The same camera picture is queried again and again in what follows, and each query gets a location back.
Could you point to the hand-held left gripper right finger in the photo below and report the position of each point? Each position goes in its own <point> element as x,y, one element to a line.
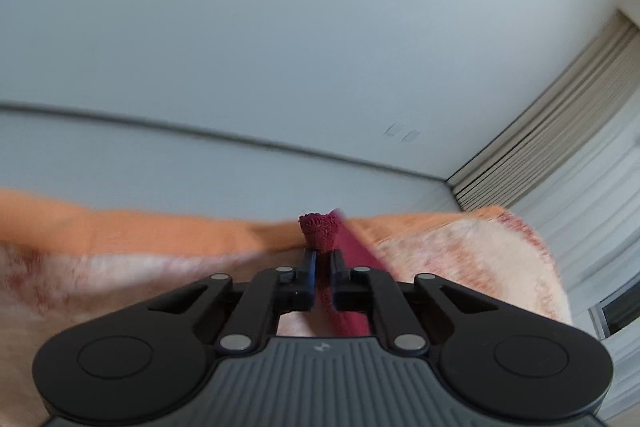
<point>336,268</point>

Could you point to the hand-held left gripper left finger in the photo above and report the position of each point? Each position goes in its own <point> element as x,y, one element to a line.
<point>310,268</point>

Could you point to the dark red knit garment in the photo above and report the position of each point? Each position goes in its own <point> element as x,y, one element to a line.
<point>325,227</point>

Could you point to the peach floral blanket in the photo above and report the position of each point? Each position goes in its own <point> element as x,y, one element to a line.
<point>125,267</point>

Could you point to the beige pleated curtain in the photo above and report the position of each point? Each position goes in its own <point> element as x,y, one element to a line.
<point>550,127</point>

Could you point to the sheer white curtain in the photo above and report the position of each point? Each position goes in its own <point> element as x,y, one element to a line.
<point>590,232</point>

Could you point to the dark glass window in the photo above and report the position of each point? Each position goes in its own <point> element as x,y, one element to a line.
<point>620,307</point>

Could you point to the white wall switch plate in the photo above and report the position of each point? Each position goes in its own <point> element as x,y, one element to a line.
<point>400,132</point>

